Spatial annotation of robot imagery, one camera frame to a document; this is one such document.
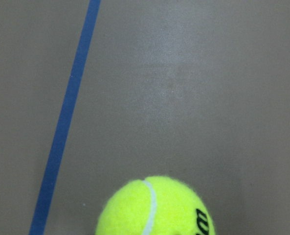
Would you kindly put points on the yellow Wilson tennis ball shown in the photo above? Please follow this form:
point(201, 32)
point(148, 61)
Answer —
point(157, 205)

